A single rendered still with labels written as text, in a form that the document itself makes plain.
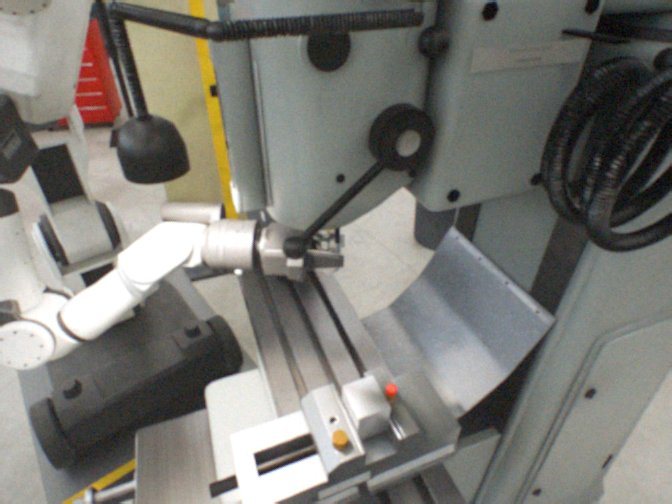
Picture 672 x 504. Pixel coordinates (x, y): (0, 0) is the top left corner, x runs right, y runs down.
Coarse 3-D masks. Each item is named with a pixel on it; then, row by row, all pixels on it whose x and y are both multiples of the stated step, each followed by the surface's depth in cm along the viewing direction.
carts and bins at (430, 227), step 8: (416, 200) 269; (416, 208) 271; (424, 208) 261; (456, 208) 249; (416, 216) 274; (424, 216) 264; (432, 216) 259; (440, 216) 256; (448, 216) 254; (416, 224) 276; (424, 224) 267; (432, 224) 262; (440, 224) 259; (448, 224) 257; (416, 232) 279; (424, 232) 270; (432, 232) 266; (440, 232) 263; (416, 240) 282; (424, 240) 274; (432, 240) 269; (440, 240) 266; (432, 248) 273
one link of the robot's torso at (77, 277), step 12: (108, 204) 111; (120, 216) 112; (36, 228) 102; (120, 228) 111; (36, 240) 102; (120, 240) 114; (48, 252) 102; (108, 252) 117; (120, 252) 117; (48, 264) 105; (60, 264) 113; (84, 264) 112; (96, 264) 112; (108, 264) 119; (60, 276) 108; (72, 276) 110; (84, 276) 117; (96, 276) 120; (72, 288) 112; (84, 288) 114; (132, 312) 136
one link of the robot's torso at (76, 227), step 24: (72, 120) 93; (48, 144) 92; (72, 144) 95; (48, 168) 97; (72, 168) 101; (48, 192) 100; (72, 192) 104; (48, 216) 98; (72, 216) 101; (96, 216) 105; (48, 240) 102; (72, 240) 103; (96, 240) 107; (72, 264) 108
